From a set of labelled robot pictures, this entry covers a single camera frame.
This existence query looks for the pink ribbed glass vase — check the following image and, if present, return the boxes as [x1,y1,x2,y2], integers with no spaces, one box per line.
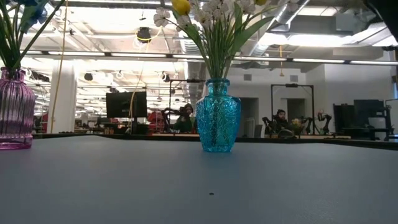
[0,67,37,151]

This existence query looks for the white artificial flower bunch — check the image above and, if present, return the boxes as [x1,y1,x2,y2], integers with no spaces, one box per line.
[153,0,300,80]

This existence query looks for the blue cut glass vase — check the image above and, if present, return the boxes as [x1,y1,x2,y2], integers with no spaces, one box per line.
[195,78,243,154]

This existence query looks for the blue-grey table mat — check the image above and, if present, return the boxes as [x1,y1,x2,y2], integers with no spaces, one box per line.
[0,135,398,224]

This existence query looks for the black ceiling dome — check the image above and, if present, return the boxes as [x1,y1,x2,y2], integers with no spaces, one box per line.
[136,27,152,44]

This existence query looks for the black monitor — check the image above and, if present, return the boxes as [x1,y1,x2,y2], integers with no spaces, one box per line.
[105,91,148,119]

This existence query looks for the black metal rig frame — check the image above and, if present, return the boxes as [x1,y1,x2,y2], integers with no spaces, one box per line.
[169,78,206,125]
[270,83,315,131]

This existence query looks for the white column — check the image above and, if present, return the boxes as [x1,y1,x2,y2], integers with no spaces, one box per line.
[47,60,78,134]

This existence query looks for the person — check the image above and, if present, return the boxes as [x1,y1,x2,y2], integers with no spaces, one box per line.
[269,108,293,138]
[169,103,197,134]

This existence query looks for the dark desk monitors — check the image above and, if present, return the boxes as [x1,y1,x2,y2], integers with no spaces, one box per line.
[332,98,393,139]

